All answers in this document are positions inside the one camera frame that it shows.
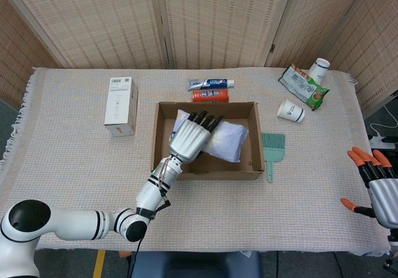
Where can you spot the woven folding screen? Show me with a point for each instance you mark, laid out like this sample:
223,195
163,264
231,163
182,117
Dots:
199,20

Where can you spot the white power strip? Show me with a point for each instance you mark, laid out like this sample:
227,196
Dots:
381,141

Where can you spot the white plastic tissue pack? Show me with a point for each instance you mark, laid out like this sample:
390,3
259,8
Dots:
228,141

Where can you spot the beige woven tablecloth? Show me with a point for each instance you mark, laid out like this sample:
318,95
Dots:
93,172

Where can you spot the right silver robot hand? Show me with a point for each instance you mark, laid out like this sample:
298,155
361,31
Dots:
381,188

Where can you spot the green printed snack bag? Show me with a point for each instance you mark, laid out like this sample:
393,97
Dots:
306,86

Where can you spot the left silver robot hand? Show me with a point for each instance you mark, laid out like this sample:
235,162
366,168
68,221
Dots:
192,136

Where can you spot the open brown cardboard box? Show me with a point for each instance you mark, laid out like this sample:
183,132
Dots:
252,141

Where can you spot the white rectangular product box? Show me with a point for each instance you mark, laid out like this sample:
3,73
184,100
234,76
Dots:
119,107

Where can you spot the orange toothpaste box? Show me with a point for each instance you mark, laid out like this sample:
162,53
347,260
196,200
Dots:
211,95

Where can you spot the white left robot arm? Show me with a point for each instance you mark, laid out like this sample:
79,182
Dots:
93,215

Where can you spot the white paper cup blue band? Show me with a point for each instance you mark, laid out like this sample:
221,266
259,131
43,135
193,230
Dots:
318,69
290,110

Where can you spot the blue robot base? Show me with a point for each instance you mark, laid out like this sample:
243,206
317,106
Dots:
196,264

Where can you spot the green plastic hand brush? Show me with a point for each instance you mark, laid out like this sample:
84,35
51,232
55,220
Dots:
273,147

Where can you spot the blue and white toothpaste tube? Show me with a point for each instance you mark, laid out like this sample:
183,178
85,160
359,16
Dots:
211,84

